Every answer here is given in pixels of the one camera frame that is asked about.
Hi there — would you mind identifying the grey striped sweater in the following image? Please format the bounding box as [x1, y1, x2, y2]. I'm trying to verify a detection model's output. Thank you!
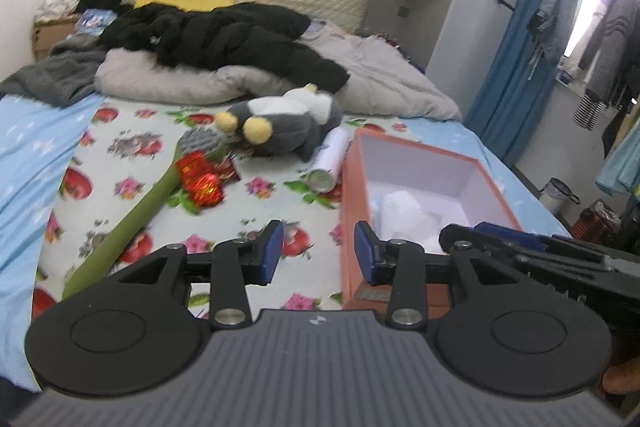
[572, 0, 636, 130]

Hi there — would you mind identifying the white spray can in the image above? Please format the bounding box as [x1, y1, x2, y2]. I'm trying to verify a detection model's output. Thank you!
[306, 127, 350, 194]

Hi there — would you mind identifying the teal printed garment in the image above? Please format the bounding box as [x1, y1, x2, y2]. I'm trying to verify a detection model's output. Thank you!
[595, 117, 640, 195]

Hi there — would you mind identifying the red bag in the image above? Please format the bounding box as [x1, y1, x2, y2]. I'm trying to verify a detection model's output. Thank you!
[572, 199, 623, 240]

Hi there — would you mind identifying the white bin with black rim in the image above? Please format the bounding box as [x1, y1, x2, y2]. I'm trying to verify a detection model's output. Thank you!
[539, 177, 581, 215]

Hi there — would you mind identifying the white crumpled cloth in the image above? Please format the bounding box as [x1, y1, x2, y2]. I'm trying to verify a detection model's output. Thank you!
[35, 0, 81, 24]

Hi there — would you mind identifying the grey and white plush penguin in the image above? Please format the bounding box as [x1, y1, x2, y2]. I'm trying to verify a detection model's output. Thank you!
[214, 83, 345, 162]

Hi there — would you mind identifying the person's right hand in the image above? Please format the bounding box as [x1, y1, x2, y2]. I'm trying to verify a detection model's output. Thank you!
[602, 347, 640, 396]

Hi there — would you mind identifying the black hanging garment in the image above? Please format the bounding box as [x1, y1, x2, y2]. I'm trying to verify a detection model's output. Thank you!
[600, 72, 640, 158]

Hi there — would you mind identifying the grey duvet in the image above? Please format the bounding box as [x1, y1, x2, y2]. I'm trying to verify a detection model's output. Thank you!
[94, 19, 463, 122]

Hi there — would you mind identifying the red gold-print packet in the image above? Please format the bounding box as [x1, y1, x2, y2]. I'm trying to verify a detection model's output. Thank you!
[187, 172, 224, 208]
[176, 151, 217, 188]

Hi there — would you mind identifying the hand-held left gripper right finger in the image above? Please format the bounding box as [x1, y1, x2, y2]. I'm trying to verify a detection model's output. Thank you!
[353, 221, 512, 329]

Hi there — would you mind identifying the denim hanging garment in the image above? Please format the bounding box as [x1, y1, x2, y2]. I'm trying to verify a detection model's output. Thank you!
[525, 0, 583, 82]

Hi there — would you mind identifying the light blue white sock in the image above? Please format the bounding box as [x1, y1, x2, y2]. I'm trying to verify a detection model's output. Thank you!
[377, 191, 468, 248]

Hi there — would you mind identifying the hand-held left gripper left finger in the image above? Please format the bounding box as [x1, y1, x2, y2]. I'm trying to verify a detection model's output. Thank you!
[120, 219, 286, 329]

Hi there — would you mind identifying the blue curtain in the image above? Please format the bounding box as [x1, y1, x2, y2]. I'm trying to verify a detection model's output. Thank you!
[462, 0, 568, 168]

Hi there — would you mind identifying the dark grey fleece blanket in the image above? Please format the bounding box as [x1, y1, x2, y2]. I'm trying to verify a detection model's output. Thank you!
[0, 34, 113, 108]

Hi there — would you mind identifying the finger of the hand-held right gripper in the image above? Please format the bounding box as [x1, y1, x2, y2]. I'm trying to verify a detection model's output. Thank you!
[439, 221, 548, 259]

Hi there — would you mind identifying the green massage brush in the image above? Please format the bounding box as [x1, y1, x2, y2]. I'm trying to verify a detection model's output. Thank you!
[61, 127, 232, 301]

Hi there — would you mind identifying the black jacket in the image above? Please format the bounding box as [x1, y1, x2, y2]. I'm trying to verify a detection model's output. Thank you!
[97, 2, 351, 92]

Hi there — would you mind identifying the brown cardboard box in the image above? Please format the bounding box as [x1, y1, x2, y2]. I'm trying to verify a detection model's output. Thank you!
[32, 18, 81, 62]

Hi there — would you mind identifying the blue printed pack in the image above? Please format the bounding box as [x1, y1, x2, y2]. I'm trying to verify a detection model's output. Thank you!
[77, 8, 118, 32]

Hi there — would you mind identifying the pink cardboard box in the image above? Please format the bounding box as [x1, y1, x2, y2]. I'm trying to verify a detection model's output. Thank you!
[340, 128, 523, 312]

